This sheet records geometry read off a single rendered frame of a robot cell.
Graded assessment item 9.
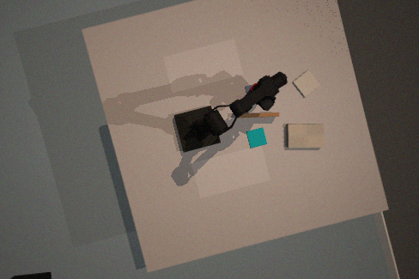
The brown rectangular block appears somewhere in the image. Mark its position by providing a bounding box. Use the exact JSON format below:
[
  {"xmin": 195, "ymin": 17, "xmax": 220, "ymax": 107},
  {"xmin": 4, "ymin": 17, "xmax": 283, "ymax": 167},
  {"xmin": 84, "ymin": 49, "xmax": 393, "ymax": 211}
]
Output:
[{"xmin": 239, "ymin": 112, "xmax": 279, "ymax": 118}]

